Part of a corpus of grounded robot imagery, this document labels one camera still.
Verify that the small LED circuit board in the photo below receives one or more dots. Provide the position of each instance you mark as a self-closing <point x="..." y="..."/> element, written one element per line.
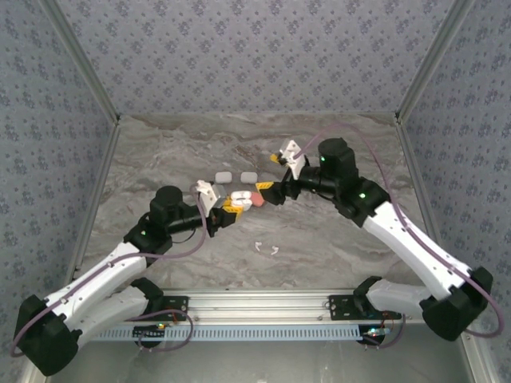
<point x="375" y="332"/>
<point x="149" y="333"/>

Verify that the pink earbud charging case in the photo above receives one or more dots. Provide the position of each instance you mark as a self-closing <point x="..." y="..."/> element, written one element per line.
<point x="258" y="200"/>

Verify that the aluminium table side rail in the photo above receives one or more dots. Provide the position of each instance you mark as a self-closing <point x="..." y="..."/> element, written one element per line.
<point x="97" y="187"/>
<point x="418" y="179"/>

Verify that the white earbud charging case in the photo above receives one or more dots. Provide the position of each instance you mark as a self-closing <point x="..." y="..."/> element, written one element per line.
<point x="241" y="197"/>
<point x="223" y="176"/>
<point x="248" y="176"/>

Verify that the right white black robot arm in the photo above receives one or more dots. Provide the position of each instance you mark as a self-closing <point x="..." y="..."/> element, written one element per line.
<point x="415" y="247"/>

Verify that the aluminium frame post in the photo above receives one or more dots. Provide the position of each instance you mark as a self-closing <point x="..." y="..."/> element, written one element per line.
<point x="432" y="60"/>
<point x="88" y="68"/>

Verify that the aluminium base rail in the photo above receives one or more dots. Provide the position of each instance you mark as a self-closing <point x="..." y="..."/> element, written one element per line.
<point x="255" y="305"/>

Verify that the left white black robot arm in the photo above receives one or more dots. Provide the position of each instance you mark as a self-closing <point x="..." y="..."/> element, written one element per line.
<point x="100" y="271"/>

